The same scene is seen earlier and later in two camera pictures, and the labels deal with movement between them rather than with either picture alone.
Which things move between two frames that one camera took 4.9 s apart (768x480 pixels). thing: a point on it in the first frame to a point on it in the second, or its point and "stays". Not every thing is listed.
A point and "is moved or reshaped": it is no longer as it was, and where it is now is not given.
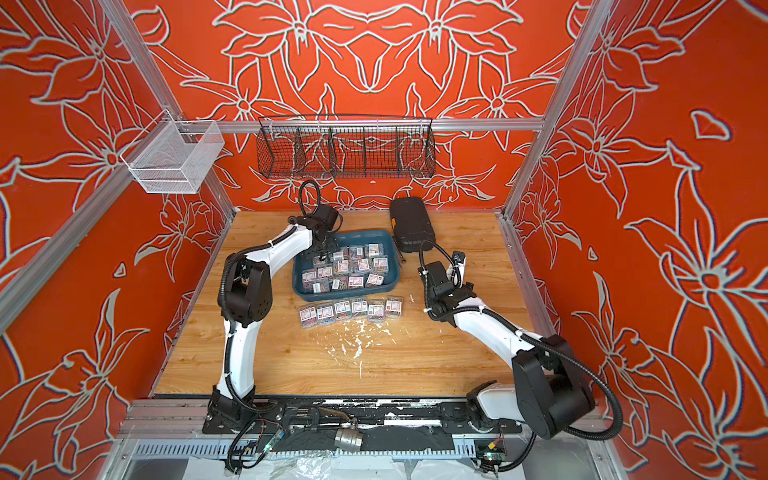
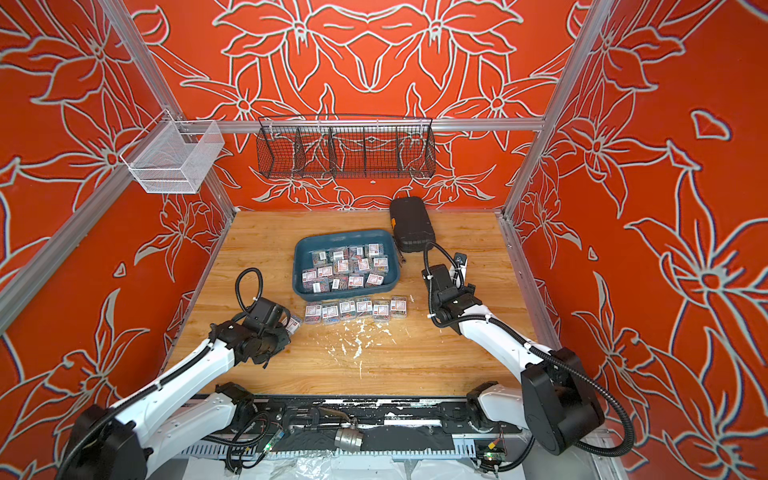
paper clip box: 374,280 stays
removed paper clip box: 342,309 is moved or reshaped
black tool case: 411,222 stays
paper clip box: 355,281 stays
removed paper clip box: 308,315 is moved or reshaped
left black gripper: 333,245 to 284,341
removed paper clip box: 325,315 is moved or reshaped
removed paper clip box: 393,307 stays
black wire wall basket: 337,146 stays
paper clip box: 376,311 is moved or reshaped
